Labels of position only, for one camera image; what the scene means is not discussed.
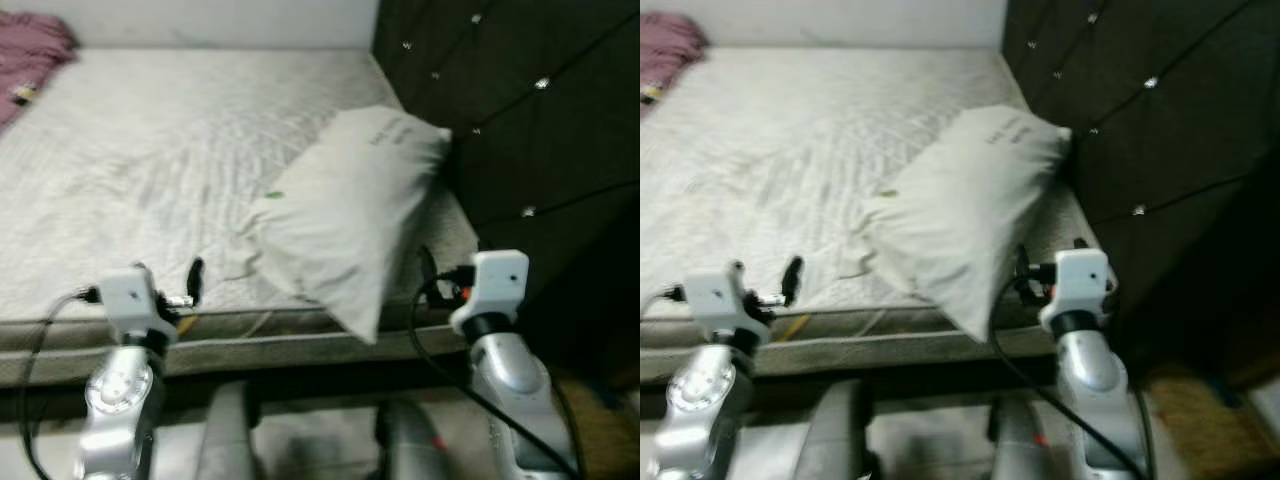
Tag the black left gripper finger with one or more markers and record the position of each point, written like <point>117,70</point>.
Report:
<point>793,280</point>
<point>196,280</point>

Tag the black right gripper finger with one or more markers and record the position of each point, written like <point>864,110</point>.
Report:
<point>428,272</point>
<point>1023,270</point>

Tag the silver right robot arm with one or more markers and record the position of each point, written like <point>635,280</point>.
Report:
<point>510,390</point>
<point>1095,390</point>

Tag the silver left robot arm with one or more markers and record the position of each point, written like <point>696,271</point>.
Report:
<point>700,410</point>
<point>120,410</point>

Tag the small yellow strip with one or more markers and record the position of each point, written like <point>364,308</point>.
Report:
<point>187,325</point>
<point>796,326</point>

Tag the white pillow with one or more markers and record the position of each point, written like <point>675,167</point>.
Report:
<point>960,210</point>
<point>340,210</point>

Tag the white patterned mattress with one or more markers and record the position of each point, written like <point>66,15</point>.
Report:
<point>150,150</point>
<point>780,150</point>

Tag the grey left robot leg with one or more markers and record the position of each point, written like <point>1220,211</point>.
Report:
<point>835,440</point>
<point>228,440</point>

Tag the grey robot leg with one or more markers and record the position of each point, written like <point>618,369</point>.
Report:
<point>410,450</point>
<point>835,440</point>
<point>228,440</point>
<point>1015,450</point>

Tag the dark tufted headboard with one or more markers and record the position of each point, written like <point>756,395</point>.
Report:
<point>540,130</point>
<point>1170,130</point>

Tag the grey right robot leg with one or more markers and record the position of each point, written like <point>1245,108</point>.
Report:
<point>1015,450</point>
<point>410,450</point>

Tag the brown woven rug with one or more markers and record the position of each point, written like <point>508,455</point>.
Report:
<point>1200,430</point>
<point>605,440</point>

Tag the purple printed blanket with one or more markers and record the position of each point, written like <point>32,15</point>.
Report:
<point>660,50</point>
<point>30,50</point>

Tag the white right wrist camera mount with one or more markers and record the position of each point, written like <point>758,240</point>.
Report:
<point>495,285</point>
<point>1080,285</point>

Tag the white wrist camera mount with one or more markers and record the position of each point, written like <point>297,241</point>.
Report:
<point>1080,285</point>
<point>495,285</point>
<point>130,300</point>
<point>718,300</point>

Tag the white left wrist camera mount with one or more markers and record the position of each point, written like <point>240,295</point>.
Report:
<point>718,300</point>
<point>130,300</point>

